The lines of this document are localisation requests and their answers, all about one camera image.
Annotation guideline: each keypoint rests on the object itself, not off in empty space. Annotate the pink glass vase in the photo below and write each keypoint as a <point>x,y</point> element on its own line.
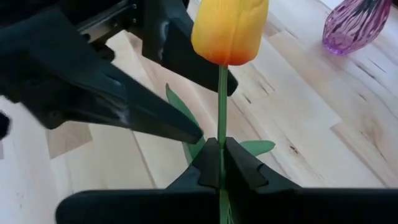
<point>351,31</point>

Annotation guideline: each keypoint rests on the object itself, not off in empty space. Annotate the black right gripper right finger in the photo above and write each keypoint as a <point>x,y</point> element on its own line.
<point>295,205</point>

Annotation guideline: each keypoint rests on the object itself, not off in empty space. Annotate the orange yellow artificial tulip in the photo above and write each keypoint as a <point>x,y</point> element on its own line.
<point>230,31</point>

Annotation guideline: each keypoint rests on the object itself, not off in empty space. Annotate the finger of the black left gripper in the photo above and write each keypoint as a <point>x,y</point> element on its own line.
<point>77,87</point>
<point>186,53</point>

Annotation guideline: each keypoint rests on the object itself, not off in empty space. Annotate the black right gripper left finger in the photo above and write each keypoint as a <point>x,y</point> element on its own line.
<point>155,205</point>

